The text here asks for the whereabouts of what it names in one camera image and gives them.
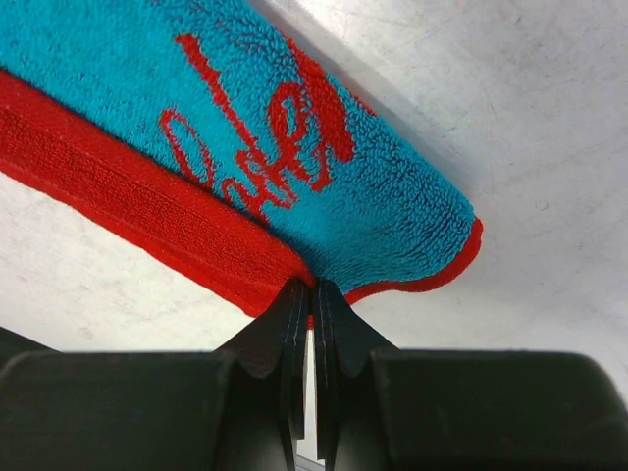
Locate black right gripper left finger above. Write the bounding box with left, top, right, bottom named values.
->
left=1, top=280, right=309, bottom=470

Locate red blue patterned towel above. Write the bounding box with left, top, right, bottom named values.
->
left=1, top=1, right=483, bottom=317

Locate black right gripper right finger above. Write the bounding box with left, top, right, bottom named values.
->
left=313, top=281, right=627, bottom=470

